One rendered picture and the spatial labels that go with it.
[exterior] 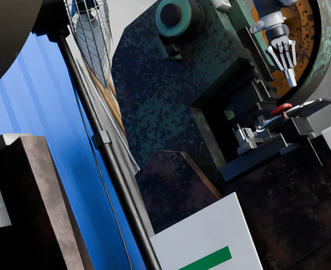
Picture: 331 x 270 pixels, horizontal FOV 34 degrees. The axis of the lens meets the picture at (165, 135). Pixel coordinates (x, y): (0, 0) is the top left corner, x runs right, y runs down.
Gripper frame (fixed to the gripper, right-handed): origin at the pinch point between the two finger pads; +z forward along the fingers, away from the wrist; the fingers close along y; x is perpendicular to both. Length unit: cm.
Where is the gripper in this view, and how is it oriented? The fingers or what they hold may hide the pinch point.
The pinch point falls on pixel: (290, 77)
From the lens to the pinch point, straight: 218.7
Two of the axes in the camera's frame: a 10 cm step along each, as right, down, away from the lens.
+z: 3.2, 9.5, 0.3
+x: -2.8, 0.6, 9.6
